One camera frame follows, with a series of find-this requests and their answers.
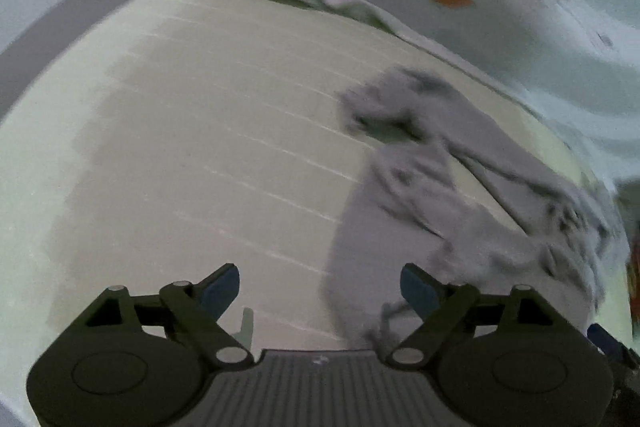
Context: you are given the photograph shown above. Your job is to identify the grey sweatpants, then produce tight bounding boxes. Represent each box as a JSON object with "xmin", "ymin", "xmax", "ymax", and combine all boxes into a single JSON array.
[{"xmin": 323, "ymin": 68, "xmax": 628, "ymax": 351}]

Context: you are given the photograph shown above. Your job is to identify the green grid bed sheet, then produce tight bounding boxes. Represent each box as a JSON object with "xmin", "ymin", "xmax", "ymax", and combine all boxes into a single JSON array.
[{"xmin": 1, "ymin": 0, "xmax": 639, "ymax": 426}]

